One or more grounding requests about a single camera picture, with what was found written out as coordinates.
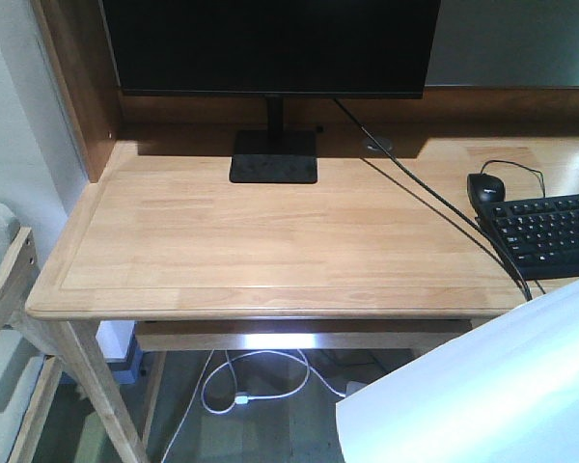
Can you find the white paper sheets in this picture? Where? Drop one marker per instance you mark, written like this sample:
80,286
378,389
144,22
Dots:
507,391

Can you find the wooden desk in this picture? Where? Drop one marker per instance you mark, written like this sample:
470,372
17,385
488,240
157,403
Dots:
362,258

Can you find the black monitor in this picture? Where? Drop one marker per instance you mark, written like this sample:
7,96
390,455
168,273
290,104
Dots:
272,49

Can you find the black computer mouse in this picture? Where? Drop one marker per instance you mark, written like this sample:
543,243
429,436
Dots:
484,188

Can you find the black keyboard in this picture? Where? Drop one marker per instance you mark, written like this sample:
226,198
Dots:
540,236

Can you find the wooden chair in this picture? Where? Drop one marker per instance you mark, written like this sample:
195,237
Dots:
29,368

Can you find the desk cable grommet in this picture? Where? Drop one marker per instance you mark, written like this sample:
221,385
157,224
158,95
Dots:
378,144

